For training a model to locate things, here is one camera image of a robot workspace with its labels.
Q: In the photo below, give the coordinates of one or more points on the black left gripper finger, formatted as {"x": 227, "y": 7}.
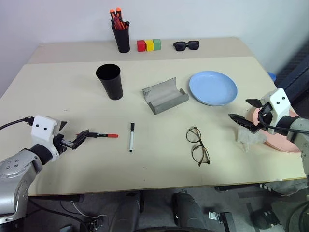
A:
{"x": 62, "y": 125}
{"x": 80, "y": 139}

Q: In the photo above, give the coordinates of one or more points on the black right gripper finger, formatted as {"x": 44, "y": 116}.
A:
{"x": 253, "y": 102}
{"x": 243, "y": 121}

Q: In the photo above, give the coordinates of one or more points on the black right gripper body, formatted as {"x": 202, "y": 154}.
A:
{"x": 265, "y": 112}

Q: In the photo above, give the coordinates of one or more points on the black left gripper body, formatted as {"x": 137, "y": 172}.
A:
{"x": 60, "y": 142}

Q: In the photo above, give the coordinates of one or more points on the red marker pen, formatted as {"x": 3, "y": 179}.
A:
{"x": 106, "y": 135}

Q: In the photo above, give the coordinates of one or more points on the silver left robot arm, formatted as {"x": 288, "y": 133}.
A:
{"x": 14, "y": 169}

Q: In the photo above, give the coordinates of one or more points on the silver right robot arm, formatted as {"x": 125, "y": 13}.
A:
{"x": 301, "y": 137}

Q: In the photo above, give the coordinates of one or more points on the clear crumpled plastic wrap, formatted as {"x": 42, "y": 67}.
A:
{"x": 248, "y": 139}

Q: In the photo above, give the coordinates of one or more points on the blue object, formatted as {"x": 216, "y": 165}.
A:
{"x": 272, "y": 76}

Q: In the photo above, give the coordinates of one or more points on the pink plate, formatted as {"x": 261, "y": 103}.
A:
{"x": 282, "y": 142}

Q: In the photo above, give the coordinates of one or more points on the blue plate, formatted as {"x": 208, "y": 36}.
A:
{"x": 212, "y": 88}

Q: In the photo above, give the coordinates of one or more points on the dark ribbed radiator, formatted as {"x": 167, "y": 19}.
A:
{"x": 294, "y": 72}

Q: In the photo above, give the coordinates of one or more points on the white marker with black cap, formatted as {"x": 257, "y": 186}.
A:
{"x": 131, "y": 140}

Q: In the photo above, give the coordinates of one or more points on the tortoiseshell eyeglasses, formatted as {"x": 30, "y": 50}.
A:
{"x": 201, "y": 154}

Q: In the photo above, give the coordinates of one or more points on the empty black cup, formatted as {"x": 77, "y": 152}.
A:
{"x": 112, "y": 84}

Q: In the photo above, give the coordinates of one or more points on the grey open glasses case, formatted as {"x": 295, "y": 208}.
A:
{"x": 164, "y": 97}

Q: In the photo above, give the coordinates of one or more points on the dark rounded shape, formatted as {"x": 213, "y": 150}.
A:
{"x": 188, "y": 212}
{"x": 128, "y": 212}

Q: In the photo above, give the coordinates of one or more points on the black sunglasses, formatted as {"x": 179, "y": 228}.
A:
{"x": 186, "y": 45}

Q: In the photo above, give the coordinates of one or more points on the black pen holder cup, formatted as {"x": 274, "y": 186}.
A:
{"x": 123, "y": 41}

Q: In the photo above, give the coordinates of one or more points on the red block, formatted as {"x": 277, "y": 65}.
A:
{"x": 141, "y": 46}

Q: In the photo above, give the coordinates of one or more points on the green block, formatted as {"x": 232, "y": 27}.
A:
{"x": 157, "y": 44}

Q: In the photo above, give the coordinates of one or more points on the yellow block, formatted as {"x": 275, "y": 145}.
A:
{"x": 149, "y": 45}

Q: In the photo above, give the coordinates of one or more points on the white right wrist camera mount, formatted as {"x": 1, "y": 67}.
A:
{"x": 280, "y": 101}

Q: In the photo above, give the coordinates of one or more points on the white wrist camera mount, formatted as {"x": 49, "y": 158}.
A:
{"x": 280, "y": 101}
{"x": 42, "y": 131}

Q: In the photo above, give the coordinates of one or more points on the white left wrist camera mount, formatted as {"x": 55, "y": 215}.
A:
{"x": 42, "y": 131}

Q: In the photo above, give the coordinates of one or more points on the black table frame bar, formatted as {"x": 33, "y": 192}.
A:
{"x": 239, "y": 187}
{"x": 55, "y": 198}

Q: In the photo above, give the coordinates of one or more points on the metal floor bracket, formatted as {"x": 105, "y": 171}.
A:
{"x": 222, "y": 218}

